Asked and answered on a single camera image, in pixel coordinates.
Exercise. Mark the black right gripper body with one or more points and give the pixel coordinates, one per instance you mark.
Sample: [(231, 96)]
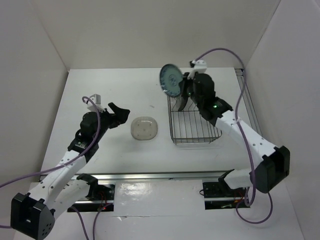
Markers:
[(187, 88)]

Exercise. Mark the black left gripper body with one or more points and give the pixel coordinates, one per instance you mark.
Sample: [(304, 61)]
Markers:
[(107, 120)]

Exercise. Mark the black glossy round plate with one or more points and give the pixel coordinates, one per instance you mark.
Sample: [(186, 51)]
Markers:
[(181, 102)]

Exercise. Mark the blue floral ceramic plate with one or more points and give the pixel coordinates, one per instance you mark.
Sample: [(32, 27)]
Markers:
[(169, 78)]

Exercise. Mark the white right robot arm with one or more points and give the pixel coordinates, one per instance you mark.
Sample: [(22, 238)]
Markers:
[(269, 164)]

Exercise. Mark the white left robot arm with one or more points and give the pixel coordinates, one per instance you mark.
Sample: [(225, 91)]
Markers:
[(34, 213)]

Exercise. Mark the smoky grey glass plate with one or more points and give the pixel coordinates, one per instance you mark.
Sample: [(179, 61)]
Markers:
[(144, 128)]

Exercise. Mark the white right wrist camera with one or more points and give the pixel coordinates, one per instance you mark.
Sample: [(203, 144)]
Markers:
[(197, 67)]

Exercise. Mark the grey wire dish rack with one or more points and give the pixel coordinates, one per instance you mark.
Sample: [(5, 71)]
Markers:
[(188, 127)]

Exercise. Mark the aluminium right side rail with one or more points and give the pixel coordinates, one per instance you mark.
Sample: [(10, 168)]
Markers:
[(248, 101)]

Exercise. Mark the aluminium rail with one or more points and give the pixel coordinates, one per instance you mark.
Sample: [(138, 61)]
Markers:
[(158, 176), (248, 101)]

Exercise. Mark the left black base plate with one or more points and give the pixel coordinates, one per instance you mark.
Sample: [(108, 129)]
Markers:
[(103, 200)]

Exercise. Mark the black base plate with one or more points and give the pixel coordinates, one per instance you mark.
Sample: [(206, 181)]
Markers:
[(218, 196), (103, 200)]

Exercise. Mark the aluminium front rail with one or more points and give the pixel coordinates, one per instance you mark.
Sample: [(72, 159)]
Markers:
[(158, 176)]

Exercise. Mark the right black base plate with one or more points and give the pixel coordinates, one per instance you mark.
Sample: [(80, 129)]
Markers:
[(218, 196)]

